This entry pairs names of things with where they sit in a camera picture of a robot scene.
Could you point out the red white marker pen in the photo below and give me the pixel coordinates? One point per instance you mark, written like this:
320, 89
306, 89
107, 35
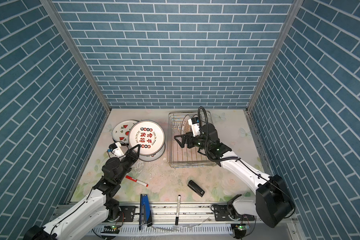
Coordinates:
137, 181

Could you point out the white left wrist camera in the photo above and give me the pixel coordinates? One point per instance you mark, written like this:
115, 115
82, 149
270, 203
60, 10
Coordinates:
116, 150

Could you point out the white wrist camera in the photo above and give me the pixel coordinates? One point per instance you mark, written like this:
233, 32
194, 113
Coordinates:
195, 126
116, 150

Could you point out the watermelon pattern white plate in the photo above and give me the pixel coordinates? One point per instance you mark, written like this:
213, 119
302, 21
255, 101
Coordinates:
123, 130

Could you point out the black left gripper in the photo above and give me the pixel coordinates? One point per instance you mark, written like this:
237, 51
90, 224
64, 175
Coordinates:
133, 157

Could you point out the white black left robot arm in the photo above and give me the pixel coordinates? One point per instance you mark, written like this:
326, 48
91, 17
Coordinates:
96, 207

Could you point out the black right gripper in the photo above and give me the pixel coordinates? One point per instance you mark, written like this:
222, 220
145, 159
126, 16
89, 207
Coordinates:
185, 136

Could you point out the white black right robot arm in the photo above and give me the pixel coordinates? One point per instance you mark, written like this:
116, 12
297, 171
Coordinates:
272, 201

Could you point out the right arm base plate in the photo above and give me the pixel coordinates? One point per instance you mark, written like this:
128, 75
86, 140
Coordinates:
223, 213

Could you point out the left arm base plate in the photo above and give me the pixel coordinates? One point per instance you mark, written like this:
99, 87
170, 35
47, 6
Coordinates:
122, 214

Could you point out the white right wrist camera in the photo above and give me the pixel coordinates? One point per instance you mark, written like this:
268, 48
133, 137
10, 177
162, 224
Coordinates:
195, 126

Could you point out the blue black box cutter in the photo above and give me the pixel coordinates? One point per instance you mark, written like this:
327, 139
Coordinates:
145, 216

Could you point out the black white marker pen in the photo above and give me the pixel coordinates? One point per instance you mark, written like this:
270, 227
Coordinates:
178, 210

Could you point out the aluminium front rail frame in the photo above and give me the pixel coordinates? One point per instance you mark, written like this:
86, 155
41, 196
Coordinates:
200, 214

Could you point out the black rimmed cream plate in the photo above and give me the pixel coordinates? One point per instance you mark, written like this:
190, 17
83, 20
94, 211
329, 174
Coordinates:
115, 141

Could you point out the white slotted cable duct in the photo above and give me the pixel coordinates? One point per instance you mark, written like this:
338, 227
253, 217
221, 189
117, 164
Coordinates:
164, 230

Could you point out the rearmost floral patterned plate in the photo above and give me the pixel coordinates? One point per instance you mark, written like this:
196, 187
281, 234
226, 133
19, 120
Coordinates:
154, 157

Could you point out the chrome wire dish rack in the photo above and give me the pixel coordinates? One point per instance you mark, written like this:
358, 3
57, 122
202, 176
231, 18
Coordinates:
184, 150

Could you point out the black stapler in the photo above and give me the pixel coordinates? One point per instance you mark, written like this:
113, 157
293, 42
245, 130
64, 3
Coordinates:
196, 188

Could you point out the orange sunburst white plate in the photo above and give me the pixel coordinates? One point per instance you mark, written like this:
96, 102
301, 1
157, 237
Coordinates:
185, 126

